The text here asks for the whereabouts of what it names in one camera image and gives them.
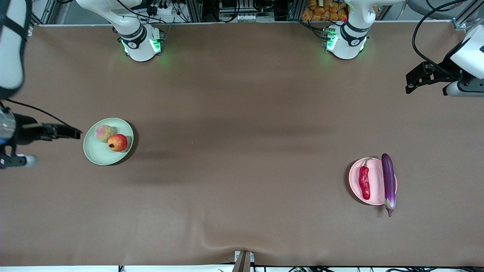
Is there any yellow-pink peach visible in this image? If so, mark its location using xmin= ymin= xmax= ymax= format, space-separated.
xmin=95 ymin=125 xmax=115 ymax=143

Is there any red-orange pomegranate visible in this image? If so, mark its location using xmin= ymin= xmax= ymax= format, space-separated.
xmin=107 ymin=134 xmax=128 ymax=152

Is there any purple eggplant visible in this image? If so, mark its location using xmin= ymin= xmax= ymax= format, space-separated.
xmin=381 ymin=153 xmax=397 ymax=218

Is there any red chili pepper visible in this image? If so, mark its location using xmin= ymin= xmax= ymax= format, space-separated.
xmin=358 ymin=158 xmax=373 ymax=200

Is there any bag of orange fruits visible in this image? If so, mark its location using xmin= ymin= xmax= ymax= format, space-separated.
xmin=301 ymin=0 xmax=347 ymax=22

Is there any light green round plate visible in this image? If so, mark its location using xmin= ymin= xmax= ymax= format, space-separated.
xmin=83 ymin=117 xmax=134 ymax=166

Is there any dark grey round seat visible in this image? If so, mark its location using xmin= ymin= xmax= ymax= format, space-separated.
xmin=408 ymin=0 xmax=467 ymax=20

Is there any pink round plate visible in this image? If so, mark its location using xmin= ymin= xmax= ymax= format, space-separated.
xmin=349 ymin=158 xmax=398 ymax=206

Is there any white power strip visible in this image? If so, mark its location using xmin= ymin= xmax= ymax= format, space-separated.
xmin=146 ymin=0 xmax=174 ymax=16

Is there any brown tablecloth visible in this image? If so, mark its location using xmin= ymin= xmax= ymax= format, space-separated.
xmin=0 ymin=21 xmax=484 ymax=267

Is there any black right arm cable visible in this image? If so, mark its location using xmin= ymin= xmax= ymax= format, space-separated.
xmin=0 ymin=98 xmax=74 ymax=129

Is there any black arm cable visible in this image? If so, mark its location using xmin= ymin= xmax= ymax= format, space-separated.
xmin=0 ymin=98 xmax=74 ymax=129
xmin=412 ymin=0 xmax=470 ymax=73

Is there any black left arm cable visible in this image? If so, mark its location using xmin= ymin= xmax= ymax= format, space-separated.
xmin=412 ymin=0 xmax=470 ymax=73

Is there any aluminium frame profile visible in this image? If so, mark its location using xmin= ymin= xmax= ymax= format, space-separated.
xmin=452 ymin=0 xmax=484 ymax=32

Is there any grey metal post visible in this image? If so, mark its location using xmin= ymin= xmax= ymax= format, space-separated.
xmin=233 ymin=250 xmax=256 ymax=272

